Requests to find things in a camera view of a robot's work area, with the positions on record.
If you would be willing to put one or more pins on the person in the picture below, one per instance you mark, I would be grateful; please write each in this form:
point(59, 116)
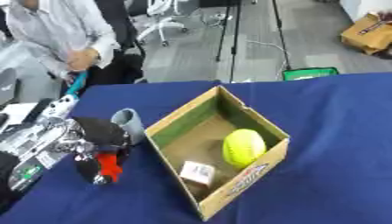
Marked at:
point(66, 38)

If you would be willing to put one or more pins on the small white box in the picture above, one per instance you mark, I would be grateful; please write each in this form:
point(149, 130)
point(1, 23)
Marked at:
point(197, 173)

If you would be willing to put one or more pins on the tan cardboard box green inside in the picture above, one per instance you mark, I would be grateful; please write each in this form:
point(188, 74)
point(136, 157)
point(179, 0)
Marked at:
point(214, 151)

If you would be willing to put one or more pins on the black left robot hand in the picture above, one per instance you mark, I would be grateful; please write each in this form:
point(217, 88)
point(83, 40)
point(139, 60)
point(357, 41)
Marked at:
point(102, 137)

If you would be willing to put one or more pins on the black tripod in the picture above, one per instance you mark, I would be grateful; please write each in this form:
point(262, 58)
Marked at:
point(240, 35)

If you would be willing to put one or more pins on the grey cylinder tube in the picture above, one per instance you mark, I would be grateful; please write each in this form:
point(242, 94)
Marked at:
point(130, 124)

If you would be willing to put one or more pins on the green bag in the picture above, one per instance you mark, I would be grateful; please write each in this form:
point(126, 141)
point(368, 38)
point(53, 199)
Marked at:
point(310, 73)

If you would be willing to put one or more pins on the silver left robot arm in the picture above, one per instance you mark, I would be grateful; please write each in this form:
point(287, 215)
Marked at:
point(35, 145)

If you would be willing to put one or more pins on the yellow-green ball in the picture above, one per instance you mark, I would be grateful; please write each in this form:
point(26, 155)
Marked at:
point(243, 148)

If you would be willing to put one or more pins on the white office chair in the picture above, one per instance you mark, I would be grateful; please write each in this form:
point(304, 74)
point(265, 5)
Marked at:
point(163, 20)

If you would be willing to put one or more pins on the red block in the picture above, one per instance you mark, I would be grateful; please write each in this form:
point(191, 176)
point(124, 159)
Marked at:
point(109, 166)

